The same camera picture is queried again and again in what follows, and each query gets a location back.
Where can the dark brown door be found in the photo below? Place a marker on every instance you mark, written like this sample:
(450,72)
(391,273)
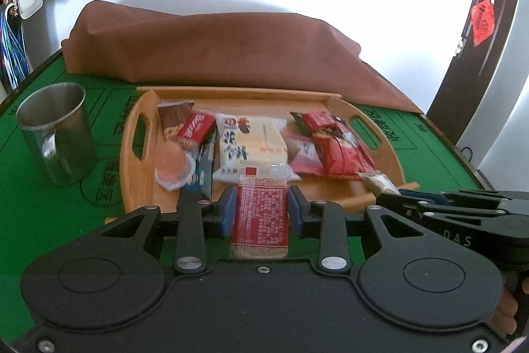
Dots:
(479,59)

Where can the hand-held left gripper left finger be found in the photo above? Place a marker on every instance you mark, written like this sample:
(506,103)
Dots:
(227,212)

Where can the person's right hand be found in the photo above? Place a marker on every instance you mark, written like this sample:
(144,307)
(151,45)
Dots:
(507,307)

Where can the brown wafer packet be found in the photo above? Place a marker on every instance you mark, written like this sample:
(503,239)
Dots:
(171,119)

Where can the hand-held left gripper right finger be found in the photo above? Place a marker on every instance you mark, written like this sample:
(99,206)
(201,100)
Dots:
(296,212)

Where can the red door decoration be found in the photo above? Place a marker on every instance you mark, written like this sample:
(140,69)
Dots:
(483,20)

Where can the orange jelly cup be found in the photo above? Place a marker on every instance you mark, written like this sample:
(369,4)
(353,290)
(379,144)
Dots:
(173,169)

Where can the stainless steel cup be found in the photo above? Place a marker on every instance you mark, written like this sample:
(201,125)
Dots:
(58,138)

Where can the pink and white snack packet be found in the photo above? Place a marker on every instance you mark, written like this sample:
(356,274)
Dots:
(303,156)

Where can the clear red label cracker packet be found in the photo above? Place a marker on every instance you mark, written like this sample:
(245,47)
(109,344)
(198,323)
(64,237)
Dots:
(259,212)

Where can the small red snack packet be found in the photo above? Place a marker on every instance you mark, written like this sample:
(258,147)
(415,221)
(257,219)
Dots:
(196,127)

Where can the brown leather cover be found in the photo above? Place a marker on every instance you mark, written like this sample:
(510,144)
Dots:
(231,51)

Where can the black stick drink packet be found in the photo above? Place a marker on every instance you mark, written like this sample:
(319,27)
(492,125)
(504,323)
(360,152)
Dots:
(204,167)

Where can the red nut snack packet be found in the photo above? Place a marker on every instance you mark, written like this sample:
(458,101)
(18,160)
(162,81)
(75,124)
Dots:
(343,154)

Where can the red stick drink packet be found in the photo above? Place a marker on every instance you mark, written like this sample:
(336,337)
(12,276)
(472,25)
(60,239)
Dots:
(318,120)

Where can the white flower cake packet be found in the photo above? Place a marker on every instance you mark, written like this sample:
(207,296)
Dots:
(252,146)

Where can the beige snack packet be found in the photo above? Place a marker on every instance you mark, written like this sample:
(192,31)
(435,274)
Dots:
(378,182)

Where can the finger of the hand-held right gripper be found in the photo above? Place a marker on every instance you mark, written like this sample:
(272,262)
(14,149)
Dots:
(413,193)
(396,201)

